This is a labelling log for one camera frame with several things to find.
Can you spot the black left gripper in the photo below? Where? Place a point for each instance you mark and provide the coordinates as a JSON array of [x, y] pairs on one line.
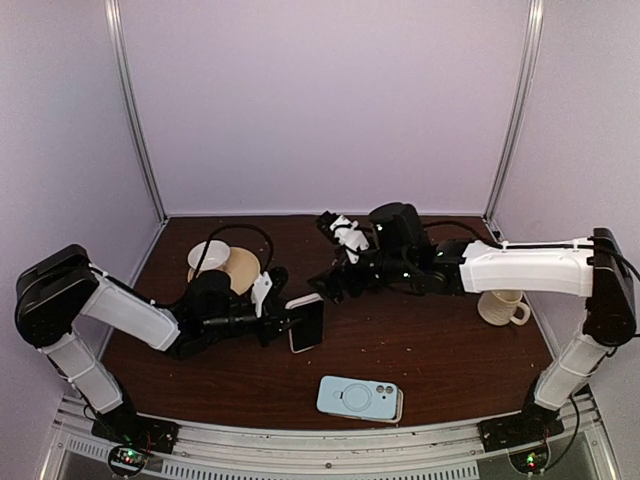
[[272, 318]]

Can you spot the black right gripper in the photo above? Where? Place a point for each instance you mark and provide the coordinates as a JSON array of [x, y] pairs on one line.
[[331, 278]]

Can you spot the black-screen phone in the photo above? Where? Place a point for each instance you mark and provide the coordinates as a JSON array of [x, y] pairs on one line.
[[307, 327]]

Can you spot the pink phone case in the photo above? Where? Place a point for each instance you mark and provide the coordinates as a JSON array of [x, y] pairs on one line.
[[302, 302]]

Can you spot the light blue phone case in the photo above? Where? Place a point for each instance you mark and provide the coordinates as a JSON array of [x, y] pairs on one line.
[[366, 388]]

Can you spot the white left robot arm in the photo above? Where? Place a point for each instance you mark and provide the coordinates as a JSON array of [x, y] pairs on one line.
[[53, 293]]

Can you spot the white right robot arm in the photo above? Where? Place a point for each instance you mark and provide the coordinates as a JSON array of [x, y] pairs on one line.
[[591, 267]]

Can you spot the cream case under stack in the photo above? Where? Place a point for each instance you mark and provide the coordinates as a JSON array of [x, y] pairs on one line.
[[388, 409]]

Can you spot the beige ceramic plate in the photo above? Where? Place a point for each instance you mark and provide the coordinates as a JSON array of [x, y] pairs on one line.
[[243, 267]]

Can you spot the white small bowl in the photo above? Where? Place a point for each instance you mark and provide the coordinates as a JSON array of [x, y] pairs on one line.
[[209, 255]]

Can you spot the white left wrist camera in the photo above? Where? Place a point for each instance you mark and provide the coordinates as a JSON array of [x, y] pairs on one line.
[[259, 292]]

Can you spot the aluminium front rail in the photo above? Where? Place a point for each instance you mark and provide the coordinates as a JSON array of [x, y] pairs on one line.
[[452, 450]]

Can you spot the right aluminium frame post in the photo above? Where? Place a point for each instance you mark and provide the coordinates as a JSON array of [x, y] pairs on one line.
[[529, 59]]

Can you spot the aluminium frame post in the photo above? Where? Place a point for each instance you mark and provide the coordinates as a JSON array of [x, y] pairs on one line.
[[529, 59], [117, 38]]

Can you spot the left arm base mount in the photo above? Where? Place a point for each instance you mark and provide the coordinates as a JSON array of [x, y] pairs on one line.
[[137, 440]]

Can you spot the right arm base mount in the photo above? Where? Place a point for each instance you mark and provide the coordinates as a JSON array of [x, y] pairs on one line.
[[524, 435]]

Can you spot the left aluminium frame post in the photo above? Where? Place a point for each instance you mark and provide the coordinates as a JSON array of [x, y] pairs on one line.
[[117, 38]]

